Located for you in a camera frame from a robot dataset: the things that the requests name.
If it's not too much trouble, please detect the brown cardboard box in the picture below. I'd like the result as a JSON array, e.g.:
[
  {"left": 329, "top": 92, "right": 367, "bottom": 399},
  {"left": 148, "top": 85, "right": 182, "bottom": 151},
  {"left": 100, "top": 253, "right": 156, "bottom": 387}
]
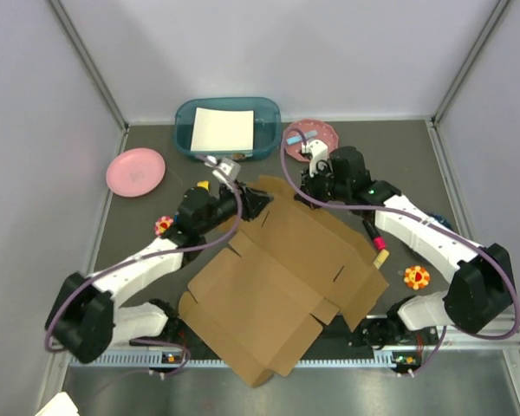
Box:
[{"left": 179, "top": 176, "right": 387, "bottom": 387}]

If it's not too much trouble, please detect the white paper sheet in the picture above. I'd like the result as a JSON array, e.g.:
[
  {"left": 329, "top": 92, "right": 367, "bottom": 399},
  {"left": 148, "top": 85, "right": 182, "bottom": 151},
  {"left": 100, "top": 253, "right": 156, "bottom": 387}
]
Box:
[{"left": 191, "top": 107, "right": 255, "bottom": 153}]

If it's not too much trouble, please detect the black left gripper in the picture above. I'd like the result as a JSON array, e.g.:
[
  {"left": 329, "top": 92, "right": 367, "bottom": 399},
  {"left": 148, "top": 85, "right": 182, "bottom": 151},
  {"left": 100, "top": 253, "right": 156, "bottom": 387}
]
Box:
[{"left": 198, "top": 180, "right": 273, "bottom": 235}]

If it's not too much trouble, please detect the teal plastic basin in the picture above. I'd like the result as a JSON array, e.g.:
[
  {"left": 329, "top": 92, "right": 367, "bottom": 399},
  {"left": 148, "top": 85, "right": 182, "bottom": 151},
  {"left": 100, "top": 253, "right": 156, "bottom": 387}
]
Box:
[{"left": 172, "top": 97, "right": 282, "bottom": 160}]

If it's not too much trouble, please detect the plain pink plate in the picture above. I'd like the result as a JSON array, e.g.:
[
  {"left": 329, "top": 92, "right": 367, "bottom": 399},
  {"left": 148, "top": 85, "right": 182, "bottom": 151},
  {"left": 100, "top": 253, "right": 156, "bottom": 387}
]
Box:
[{"left": 106, "top": 147, "right": 166, "bottom": 198}]

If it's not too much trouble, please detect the white object bottom corner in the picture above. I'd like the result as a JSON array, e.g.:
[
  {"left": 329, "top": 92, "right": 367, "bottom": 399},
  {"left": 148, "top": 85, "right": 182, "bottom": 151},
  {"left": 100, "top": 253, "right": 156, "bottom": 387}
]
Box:
[{"left": 36, "top": 392, "right": 80, "bottom": 416}]

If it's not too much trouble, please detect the light blue chalk stick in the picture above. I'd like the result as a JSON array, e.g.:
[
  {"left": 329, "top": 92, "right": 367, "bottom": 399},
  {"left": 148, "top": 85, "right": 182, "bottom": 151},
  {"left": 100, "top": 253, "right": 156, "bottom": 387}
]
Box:
[{"left": 286, "top": 130, "right": 318, "bottom": 146}]

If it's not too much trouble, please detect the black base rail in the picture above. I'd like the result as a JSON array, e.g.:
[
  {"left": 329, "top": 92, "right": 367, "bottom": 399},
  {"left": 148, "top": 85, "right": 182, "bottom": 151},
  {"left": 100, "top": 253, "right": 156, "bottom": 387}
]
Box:
[{"left": 129, "top": 315, "right": 439, "bottom": 350}]

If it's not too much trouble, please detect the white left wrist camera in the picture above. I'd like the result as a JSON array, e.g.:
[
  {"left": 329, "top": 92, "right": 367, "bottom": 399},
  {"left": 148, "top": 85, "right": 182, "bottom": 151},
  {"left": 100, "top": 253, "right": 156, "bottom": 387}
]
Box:
[{"left": 209, "top": 157, "right": 241, "bottom": 186}]

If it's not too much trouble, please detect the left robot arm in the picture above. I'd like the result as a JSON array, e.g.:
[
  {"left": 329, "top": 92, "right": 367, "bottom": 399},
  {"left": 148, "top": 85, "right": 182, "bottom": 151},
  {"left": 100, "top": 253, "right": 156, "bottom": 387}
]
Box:
[{"left": 44, "top": 182, "right": 273, "bottom": 364}]

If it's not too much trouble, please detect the dark blue leaf plate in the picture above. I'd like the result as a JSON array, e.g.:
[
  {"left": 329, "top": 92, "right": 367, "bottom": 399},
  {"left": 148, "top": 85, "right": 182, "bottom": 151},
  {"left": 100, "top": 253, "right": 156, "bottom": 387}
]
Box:
[{"left": 428, "top": 212, "right": 453, "bottom": 231}]

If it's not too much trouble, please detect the grey slotted cable duct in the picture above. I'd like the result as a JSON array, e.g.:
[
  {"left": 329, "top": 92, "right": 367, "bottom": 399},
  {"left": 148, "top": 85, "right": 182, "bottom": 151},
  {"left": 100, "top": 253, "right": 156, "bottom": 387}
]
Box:
[{"left": 68, "top": 349, "right": 421, "bottom": 369}]

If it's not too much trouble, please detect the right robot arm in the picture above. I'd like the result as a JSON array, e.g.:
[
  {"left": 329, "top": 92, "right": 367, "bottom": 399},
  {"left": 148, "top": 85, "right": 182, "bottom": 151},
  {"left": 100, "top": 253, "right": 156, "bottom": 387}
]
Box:
[{"left": 296, "top": 140, "right": 516, "bottom": 343}]

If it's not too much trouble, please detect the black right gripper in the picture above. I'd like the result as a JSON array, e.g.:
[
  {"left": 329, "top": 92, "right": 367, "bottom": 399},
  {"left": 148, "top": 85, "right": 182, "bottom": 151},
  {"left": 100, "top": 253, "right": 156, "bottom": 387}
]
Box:
[{"left": 294, "top": 161, "right": 351, "bottom": 211}]

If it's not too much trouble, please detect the yellow bone-shaped eraser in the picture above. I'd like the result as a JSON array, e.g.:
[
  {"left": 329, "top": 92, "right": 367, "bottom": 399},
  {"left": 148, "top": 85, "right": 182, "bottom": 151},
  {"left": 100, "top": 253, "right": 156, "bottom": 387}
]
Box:
[{"left": 197, "top": 181, "right": 210, "bottom": 191}]

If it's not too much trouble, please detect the orange sun flower toy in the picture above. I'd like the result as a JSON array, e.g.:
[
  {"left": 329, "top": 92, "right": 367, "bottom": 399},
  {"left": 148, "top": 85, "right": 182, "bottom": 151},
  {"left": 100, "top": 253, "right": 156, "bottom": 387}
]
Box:
[{"left": 403, "top": 265, "right": 431, "bottom": 290}]

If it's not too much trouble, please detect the pink dotted plate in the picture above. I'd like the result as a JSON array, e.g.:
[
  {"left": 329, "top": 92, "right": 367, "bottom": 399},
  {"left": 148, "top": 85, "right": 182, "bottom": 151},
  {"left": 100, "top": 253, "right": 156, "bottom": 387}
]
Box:
[{"left": 283, "top": 119, "right": 339, "bottom": 162}]

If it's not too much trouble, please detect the pink flower toy left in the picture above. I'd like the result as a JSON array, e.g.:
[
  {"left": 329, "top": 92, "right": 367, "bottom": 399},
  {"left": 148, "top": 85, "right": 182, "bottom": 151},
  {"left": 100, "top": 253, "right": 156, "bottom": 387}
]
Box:
[{"left": 154, "top": 216, "right": 173, "bottom": 237}]

